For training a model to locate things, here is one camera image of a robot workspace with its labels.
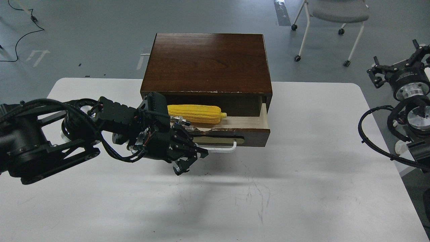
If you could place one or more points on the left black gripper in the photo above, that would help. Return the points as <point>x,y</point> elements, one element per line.
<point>153,137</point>

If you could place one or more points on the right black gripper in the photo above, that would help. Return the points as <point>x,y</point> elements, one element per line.
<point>407,80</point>

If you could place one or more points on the yellow toy corn cob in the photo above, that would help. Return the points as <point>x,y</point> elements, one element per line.
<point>198,113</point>

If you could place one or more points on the wooden drawer with white handle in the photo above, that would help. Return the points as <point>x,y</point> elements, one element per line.
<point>250,130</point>

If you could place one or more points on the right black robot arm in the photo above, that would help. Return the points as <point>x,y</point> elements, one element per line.
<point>408,121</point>

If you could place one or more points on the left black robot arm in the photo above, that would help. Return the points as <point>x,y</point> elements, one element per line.
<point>43,137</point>

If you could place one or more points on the dark wooden drawer cabinet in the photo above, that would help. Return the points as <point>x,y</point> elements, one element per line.
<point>226,70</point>

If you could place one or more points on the grey office chair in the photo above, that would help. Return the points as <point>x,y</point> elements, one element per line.
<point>334,11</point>

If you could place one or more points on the white shoe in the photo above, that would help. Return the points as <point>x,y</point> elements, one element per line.
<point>401,149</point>

